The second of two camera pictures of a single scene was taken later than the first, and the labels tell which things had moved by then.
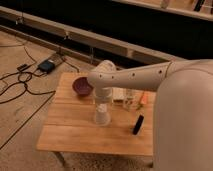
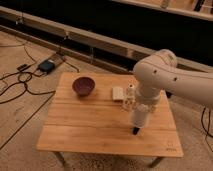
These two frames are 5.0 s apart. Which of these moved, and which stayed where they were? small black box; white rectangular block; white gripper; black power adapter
Moved: white gripper
Stayed: white rectangular block; black power adapter; small black box
